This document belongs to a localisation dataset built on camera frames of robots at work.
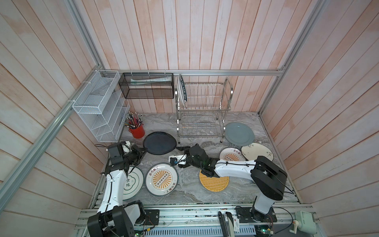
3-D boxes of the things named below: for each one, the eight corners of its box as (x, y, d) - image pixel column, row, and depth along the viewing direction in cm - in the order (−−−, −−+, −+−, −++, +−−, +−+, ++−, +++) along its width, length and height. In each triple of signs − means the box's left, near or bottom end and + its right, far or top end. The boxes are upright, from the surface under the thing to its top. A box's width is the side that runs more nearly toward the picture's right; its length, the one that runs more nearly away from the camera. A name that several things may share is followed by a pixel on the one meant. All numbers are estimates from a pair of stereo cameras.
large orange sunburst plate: (143, 196, 82) (142, 195, 80) (148, 164, 94) (148, 163, 93) (177, 196, 82) (177, 195, 80) (178, 164, 94) (178, 163, 93)
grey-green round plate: (227, 145, 104) (228, 144, 102) (222, 123, 117) (223, 122, 115) (256, 145, 104) (257, 144, 102) (248, 123, 117) (249, 122, 115)
